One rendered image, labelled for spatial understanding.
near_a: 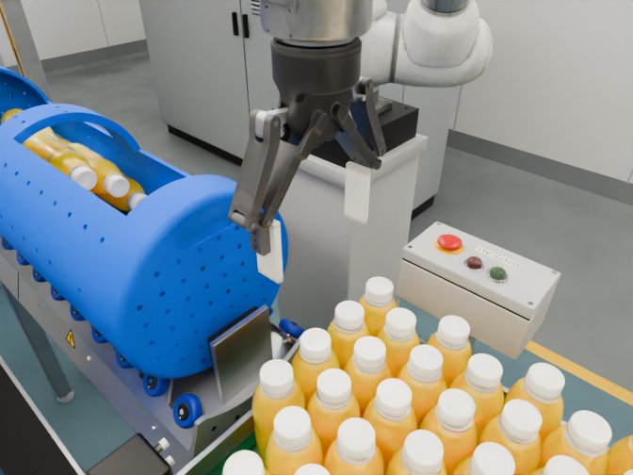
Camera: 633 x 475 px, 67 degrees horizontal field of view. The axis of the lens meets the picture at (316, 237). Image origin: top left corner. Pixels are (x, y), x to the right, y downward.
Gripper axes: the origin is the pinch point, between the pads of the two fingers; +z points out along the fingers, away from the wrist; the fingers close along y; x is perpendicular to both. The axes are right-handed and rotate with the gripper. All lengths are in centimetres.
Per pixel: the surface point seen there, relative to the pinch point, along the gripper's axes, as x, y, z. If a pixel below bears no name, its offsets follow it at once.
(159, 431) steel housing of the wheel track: -17.2, 15.7, 35.1
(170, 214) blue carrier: -16.4, 7.1, 0.7
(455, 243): 4.7, -25.5, 12.5
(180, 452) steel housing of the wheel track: -12.0, 15.7, 35.0
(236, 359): -10.8, 4.8, 23.7
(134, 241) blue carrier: -17.9, 11.6, 2.9
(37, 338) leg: -114, 11, 90
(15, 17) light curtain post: -158, -30, 3
